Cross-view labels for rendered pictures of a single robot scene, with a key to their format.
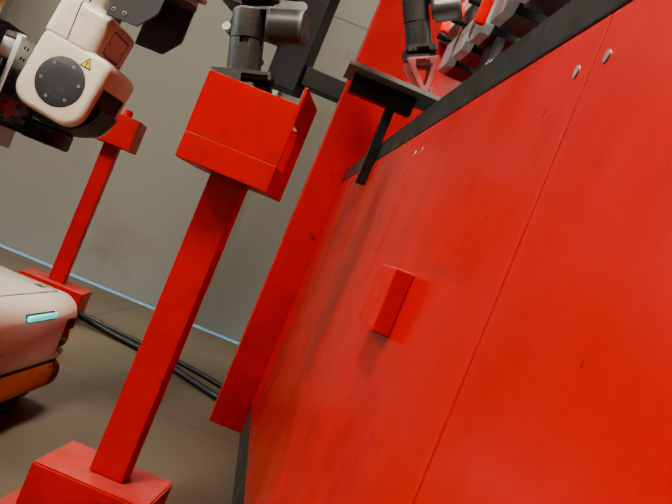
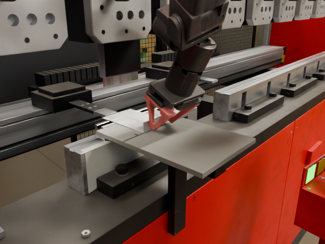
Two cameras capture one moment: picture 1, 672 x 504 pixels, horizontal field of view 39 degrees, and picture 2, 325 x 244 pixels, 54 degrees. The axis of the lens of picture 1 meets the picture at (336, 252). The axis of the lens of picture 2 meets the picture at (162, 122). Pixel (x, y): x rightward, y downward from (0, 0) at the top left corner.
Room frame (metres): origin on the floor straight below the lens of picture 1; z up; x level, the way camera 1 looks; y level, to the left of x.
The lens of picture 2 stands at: (2.51, 0.40, 1.25)
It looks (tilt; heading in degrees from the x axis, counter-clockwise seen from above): 21 degrees down; 226
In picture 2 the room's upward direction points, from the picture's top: straight up
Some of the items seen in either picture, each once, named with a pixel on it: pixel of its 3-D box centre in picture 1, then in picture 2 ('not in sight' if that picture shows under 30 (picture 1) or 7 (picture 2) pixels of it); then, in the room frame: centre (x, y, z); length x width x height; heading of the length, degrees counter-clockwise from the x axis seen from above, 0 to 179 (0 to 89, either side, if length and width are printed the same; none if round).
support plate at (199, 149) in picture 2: (402, 92); (173, 136); (2.08, 0.00, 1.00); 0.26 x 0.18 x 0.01; 94
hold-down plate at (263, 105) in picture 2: not in sight; (260, 106); (1.49, -0.14, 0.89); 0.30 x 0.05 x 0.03; 4
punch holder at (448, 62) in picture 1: (468, 44); not in sight; (2.52, -0.12, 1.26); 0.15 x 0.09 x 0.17; 4
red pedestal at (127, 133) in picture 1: (86, 209); not in sight; (3.67, 0.95, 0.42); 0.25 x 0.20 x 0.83; 94
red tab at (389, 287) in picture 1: (383, 297); (314, 152); (1.06, -0.07, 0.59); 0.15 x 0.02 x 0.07; 4
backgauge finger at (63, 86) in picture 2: not in sight; (78, 100); (2.12, -0.31, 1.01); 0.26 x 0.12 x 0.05; 94
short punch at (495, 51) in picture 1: (487, 62); (120, 61); (2.10, -0.15, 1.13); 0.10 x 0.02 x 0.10; 4
